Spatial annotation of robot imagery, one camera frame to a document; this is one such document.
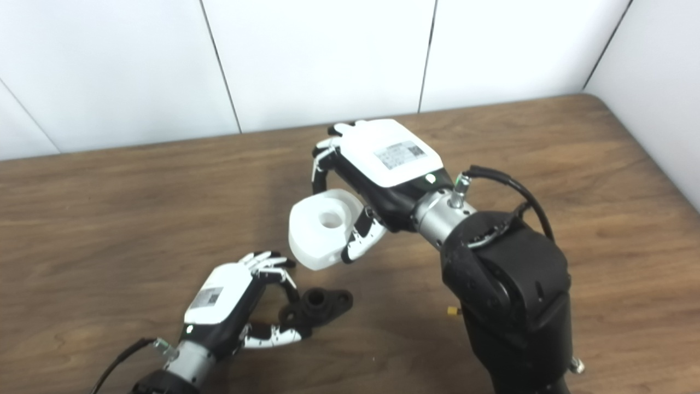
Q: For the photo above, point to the black flanged holder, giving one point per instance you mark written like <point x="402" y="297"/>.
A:
<point x="322" y="306"/>

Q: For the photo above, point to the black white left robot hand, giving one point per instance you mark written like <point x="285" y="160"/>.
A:
<point x="219" y="295"/>

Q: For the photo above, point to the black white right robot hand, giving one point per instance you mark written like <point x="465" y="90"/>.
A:
<point x="388" y="153"/>

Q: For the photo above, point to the round white plastic piece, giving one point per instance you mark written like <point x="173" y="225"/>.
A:
<point x="311" y="235"/>

